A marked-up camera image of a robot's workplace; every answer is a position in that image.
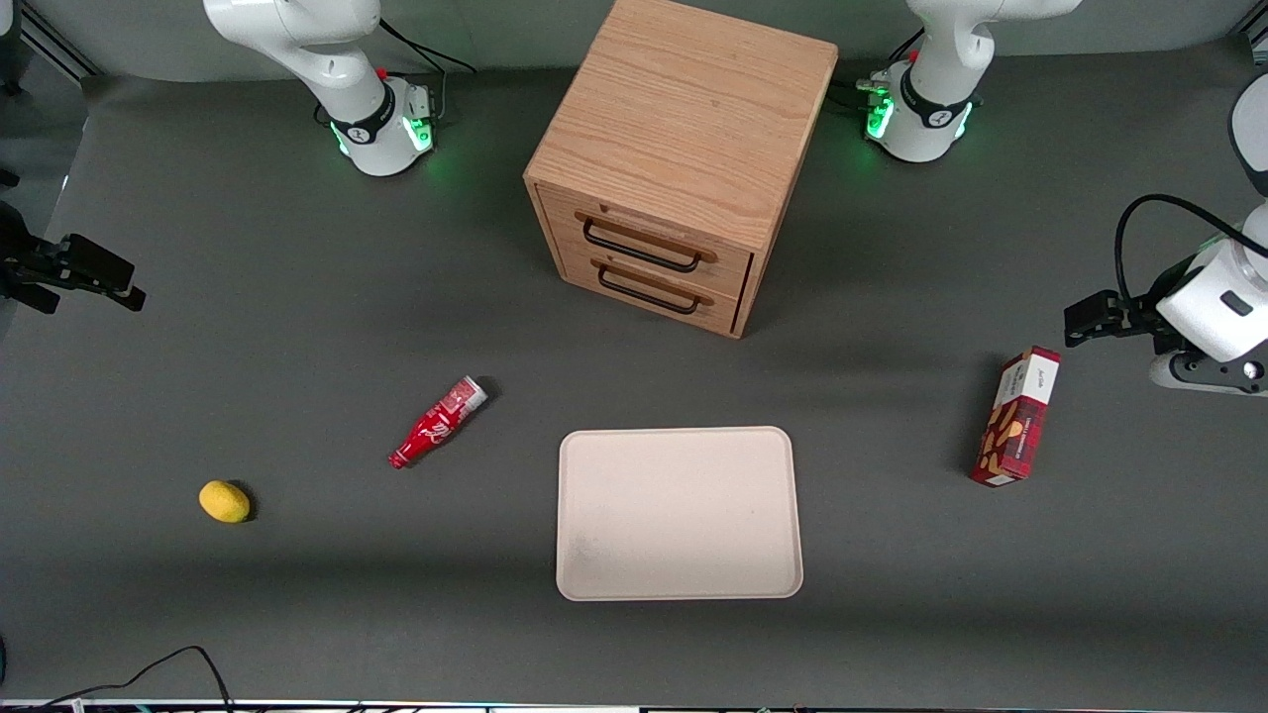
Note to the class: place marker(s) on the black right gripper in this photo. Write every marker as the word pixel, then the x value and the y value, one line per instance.
pixel 28 267

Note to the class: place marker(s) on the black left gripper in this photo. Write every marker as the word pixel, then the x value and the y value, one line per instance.
pixel 1136 315

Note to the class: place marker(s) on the red cookie box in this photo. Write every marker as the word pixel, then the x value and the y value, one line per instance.
pixel 1015 421

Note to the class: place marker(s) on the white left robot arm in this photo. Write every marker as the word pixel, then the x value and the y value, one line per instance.
pixel 931 59

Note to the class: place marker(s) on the beige rectangular tray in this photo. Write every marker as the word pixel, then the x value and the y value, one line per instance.
pixel 679 513

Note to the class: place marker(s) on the yellow lemon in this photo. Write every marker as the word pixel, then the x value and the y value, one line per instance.
pixel 224 501

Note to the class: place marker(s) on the wooden drawer with short front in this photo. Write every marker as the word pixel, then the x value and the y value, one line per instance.
pixel 733 267

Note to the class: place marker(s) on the red plastic soda bottle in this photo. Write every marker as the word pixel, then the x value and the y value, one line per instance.
pixel 436 424

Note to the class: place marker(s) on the wooden drawer cabinet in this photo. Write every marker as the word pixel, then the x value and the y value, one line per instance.
pixel 684 109

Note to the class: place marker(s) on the wooden drawer with tall front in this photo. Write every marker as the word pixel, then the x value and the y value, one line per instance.
pixel 584 269

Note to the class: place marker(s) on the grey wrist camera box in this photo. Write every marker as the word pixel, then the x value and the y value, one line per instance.
pixel 1204 371

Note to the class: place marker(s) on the aluminium frame profile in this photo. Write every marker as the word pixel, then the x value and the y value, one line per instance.
pixel 59 45

